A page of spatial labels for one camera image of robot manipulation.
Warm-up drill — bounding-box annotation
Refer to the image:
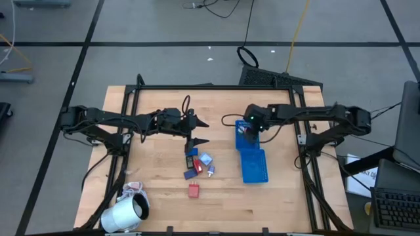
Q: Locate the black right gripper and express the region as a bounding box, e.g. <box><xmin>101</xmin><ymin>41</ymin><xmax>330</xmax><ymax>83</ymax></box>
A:
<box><xmin>243</xmin><ymin>103</ymin><xmax>271</xmax><ymax>146</ymax></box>

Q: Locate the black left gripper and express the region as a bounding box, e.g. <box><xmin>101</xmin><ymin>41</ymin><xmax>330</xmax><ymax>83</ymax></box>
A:
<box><xmin>179</xmin><ymin>109</ymin><xmax>210</xmax><ymax>155</ymax></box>

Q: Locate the light blue square box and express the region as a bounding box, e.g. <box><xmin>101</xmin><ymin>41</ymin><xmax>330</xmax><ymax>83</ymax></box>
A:
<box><xmin>198</xmin><ymin>152</ymin><xmax>213</xmax><ymax>167</ymax></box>

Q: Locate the red block with two prongs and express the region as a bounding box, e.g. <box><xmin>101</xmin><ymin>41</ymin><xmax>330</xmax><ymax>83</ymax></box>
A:
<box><xmin>188</xmin><ymin>180</ymin><xmax>200</xmax><ymax>199</ymax></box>

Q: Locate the blue perforated plastic basket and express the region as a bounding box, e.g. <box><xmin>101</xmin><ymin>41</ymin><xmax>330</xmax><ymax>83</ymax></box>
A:
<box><xmin>240</xmin><ymin>148</ymin><xmax>269</xmax><ymax>184</ymax></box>
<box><xmin>234</xmin><ymin>119</ymin><xmax>262</xmax><ymax>151</ymax></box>

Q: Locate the black mesh box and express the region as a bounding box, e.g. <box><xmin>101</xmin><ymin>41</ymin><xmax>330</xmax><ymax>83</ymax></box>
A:
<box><xmin>238</xmin><ymin>64</ymin><xmax>324</xmax><ymax>91</ymax></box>

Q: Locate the white cylinder black interior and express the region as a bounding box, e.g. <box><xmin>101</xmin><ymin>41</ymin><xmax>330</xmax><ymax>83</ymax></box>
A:
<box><xmin>100</xmin><ymin>193</ymin><xmax>150</xmax><ymax>233</ymax></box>

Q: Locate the white paper sheet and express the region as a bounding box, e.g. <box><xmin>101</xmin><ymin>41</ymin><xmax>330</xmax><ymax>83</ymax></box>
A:
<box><xmin>346</xmin><ymin>153</ymin><xmax>378</xmax><ymax>198</ymax></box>

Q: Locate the black diagonal desk bar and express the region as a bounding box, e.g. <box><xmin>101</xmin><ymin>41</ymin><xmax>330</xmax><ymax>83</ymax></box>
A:
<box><xmin>343</xmin><ymin>146</ymin><xmax>394</xmax><ymax>176</ymax></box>

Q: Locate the dark grey monitor back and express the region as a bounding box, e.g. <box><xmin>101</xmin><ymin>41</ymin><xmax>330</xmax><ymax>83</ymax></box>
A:
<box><xmin>392</xmin><ymin>80</ymin><xmax>420</xmax><ymax>171</ymax></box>

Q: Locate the black laptop with keyboard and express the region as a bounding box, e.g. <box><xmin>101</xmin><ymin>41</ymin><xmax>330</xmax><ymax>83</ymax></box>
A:
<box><xmin>369</xmin><ymin>159</ymin><xmax>420</xmax><ymax>233</ymax></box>

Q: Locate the grey metal floor bar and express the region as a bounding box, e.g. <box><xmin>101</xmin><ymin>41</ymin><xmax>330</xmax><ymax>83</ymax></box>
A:
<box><xmin>12</xmin><ymin>0</ymin><xmax>72</xmax><ymax>9</ymax></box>
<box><xmin>0</xmin><ymin>71</ymin><xmax>35</xmax><ymax>84</ymax></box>

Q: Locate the black object at floor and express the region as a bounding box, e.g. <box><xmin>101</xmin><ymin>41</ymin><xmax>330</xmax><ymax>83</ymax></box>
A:
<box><xmin>0</xmin><ymin>102</ymin><xmax>14</xmax><ymax>127</ymax></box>

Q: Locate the black aluminium table frame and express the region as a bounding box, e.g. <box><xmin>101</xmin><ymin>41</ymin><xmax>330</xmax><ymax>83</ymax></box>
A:
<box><xmin>73</xmin><ymin>73</ymin><xmax>354</xmax><ymax>234</ymax></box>

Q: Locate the black cable with coil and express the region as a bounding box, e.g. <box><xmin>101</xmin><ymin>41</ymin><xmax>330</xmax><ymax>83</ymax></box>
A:
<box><xmin>236</xmin><ymin>0</ymin><xmax>260</xmax><ymax>69</ymax></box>

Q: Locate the pink white cable bundle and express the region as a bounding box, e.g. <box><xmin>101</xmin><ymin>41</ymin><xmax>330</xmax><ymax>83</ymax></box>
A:
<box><xmin>116</xmin><ymin>182</ymin><xmax>145</xmax><ymax>201</ymax></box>

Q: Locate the yellow hanging cable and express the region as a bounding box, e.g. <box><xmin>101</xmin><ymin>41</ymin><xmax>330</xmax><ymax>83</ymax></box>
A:
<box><xmin>285</xmin><ymin>0</ymin><xmax>311</xmax><ymax>73</ymax></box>

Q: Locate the thin black floor cable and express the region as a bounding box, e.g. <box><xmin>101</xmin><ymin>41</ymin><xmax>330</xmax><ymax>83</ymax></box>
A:
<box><xmin>182</xmin><ymin>0</ymin><xmax>242</xmax><ymax>19</ymax></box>

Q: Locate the yellow floor cable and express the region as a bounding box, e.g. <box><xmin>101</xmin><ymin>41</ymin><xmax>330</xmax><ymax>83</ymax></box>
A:
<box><xmin>0</xmin><ymin>32</ymin><xmax>33</xmax><ymax>73</ymax></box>

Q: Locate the white floor cable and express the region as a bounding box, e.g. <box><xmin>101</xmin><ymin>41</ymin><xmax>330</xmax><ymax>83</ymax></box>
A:
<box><xmin>0</xmin><ymin>0</ymin><xmax>16</xmax><ymax>66</ymax></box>

